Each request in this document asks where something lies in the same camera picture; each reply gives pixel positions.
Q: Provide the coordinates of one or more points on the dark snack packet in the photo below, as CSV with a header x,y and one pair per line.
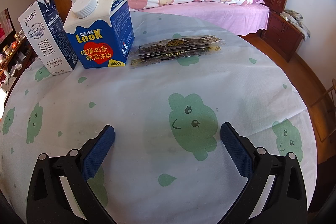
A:
x,y
175,48

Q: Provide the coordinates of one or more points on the blue white Look carton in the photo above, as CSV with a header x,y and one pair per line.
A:
x,y
100,32

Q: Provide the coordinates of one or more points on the cartoon print tablecloth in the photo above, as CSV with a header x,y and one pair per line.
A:
x,y
168,164

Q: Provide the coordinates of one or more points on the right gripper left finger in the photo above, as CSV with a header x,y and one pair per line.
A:
x,y
47,201

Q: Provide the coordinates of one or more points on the white tall milk carton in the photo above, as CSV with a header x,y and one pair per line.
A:
x,y
43,27

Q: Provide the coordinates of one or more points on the television under red cloth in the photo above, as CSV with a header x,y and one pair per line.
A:
x,y
6,25

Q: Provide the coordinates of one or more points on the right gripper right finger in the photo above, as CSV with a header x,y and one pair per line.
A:
x,y
275,189

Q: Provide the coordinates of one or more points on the grey cloth on nightstand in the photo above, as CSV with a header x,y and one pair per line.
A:
x,y
296,19

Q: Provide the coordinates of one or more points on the wooden bedside table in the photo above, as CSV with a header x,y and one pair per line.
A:
x,y
282,36

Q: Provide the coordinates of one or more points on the pink bed sheet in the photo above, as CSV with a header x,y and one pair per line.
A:
x,y
240,20

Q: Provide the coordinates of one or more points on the wooden tv cabinet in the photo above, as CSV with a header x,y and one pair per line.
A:
x,y
19,59

